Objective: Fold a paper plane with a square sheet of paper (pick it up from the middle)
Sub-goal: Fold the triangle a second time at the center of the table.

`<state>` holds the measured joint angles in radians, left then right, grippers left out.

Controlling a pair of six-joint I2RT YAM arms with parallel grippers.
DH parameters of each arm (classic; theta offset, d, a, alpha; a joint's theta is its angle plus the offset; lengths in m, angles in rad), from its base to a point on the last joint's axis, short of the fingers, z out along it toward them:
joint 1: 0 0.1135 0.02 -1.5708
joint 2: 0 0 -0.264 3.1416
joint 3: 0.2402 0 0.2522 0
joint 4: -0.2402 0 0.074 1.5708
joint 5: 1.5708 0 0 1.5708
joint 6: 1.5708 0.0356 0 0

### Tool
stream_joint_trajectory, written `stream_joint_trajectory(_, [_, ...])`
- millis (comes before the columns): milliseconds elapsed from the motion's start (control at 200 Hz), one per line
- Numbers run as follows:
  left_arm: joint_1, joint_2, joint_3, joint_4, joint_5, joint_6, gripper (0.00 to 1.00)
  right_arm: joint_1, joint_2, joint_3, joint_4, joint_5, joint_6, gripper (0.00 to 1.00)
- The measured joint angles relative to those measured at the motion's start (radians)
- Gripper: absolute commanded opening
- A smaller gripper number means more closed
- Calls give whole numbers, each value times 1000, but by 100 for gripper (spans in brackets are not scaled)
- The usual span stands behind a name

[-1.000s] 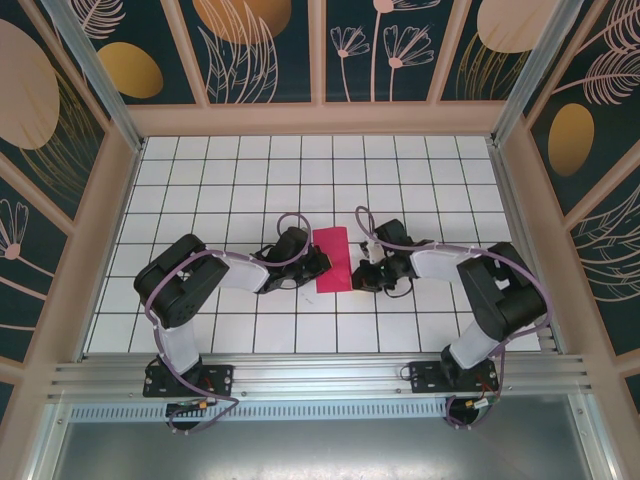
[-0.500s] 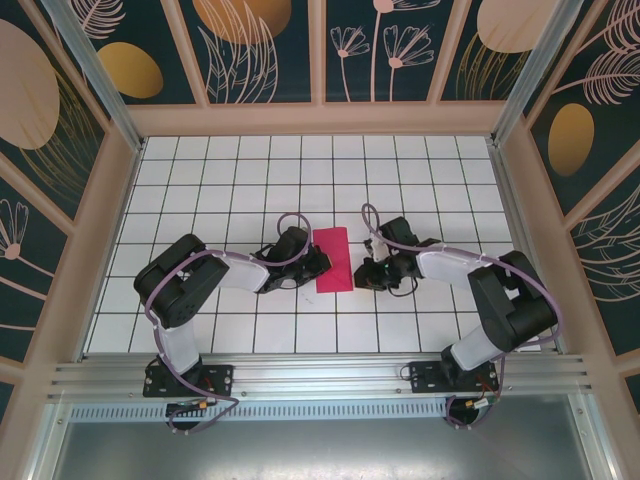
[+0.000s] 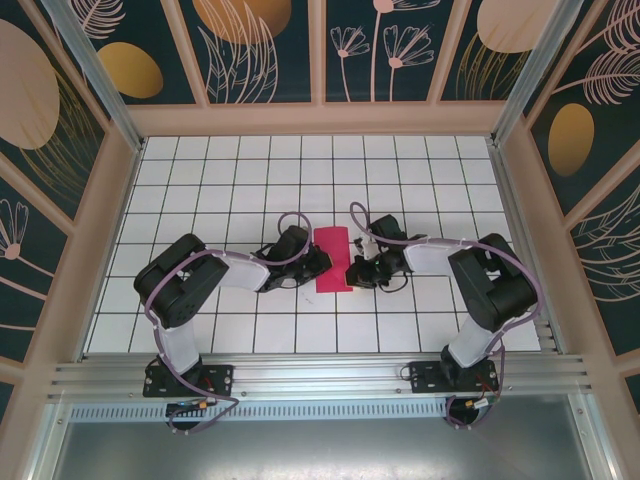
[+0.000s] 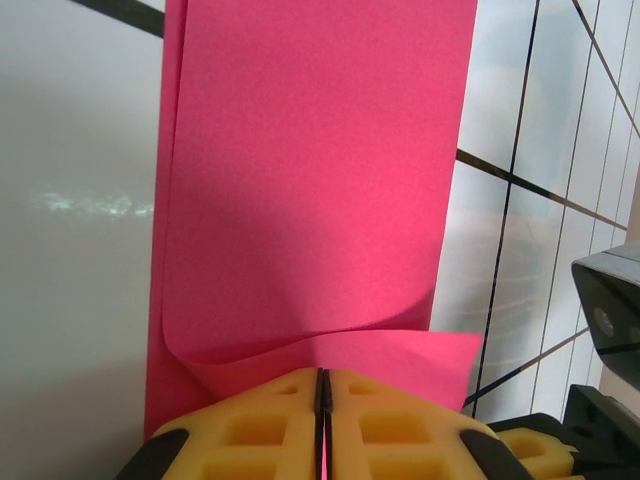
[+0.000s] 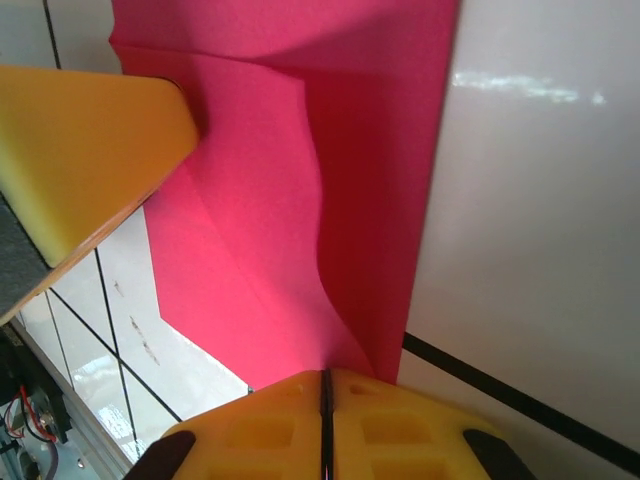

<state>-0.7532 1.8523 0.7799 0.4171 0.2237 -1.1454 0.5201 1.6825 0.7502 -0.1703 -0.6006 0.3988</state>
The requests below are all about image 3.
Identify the pink paper sheet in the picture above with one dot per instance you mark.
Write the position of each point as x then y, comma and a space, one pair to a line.
332, 240

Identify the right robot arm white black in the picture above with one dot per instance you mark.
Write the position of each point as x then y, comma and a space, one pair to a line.
427, 257

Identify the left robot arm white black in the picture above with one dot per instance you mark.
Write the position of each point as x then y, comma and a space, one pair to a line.
245, 272

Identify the grey metal sheet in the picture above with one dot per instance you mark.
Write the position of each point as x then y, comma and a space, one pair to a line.
320, 450

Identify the long aluminium mounting rail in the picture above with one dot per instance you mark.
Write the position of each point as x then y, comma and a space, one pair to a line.
320, 375

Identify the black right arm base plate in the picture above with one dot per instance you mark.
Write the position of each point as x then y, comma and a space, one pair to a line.
425, 375

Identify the aluminium side rail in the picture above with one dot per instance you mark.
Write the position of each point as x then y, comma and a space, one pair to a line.
520, 240

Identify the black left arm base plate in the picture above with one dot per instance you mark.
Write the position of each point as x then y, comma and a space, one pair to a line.
220, 380

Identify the dark floral wall panel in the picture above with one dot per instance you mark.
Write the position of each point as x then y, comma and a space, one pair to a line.
30, 100
490, 60
590, 100
400, 50
250, 50
610, 260
130, 70
25, 260

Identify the aluminium corner post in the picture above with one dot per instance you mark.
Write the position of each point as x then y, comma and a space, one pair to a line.
100, 85
530, 65

